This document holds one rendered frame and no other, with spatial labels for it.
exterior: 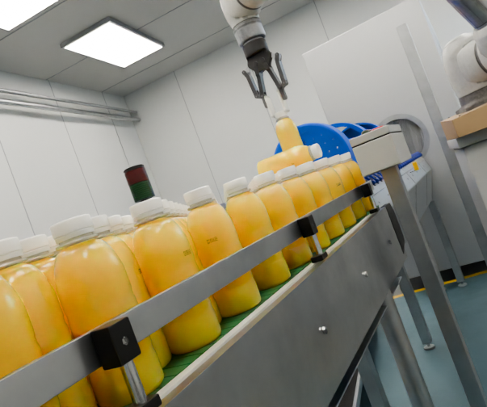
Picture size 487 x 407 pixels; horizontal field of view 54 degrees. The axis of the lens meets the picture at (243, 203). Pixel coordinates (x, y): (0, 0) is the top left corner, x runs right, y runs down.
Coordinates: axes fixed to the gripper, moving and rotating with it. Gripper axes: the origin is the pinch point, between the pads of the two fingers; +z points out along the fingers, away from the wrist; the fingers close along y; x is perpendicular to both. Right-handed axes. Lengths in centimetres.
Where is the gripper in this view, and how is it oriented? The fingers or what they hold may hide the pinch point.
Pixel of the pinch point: (276, 104)
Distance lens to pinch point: 150.4
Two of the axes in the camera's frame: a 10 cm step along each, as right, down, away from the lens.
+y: -8.3, 3.2, 4.6
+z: 3.6, 9.3, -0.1
